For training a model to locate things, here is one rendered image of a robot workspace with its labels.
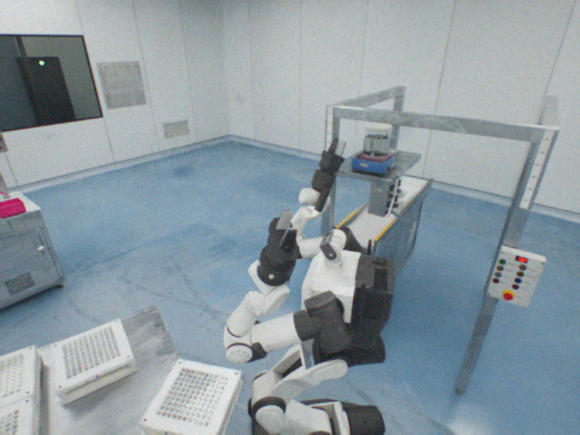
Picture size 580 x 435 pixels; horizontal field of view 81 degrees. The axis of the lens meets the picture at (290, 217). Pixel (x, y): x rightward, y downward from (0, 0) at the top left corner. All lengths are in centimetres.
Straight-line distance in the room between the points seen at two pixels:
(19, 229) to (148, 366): 205
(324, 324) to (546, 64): 440
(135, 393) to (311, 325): 70
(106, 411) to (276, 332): 65
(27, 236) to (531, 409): 364
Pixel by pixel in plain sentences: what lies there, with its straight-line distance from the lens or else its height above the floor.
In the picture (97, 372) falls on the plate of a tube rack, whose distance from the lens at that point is 146.
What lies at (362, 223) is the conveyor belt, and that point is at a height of 80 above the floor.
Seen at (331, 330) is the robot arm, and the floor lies 117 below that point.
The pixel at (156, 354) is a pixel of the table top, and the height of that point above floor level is 82.
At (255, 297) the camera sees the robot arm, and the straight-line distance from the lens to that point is 100.
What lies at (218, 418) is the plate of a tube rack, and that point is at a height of 89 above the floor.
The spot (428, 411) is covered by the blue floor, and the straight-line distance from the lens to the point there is 242.
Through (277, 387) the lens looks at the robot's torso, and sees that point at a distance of 152.
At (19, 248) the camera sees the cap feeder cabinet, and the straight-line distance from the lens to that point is 335.
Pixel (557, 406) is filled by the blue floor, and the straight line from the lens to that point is 278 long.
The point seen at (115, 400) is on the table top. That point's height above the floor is 82.
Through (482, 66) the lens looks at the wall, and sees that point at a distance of 512.
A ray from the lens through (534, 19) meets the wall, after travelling 505.
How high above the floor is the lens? 191
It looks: 27 degrees down
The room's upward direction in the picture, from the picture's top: straight up
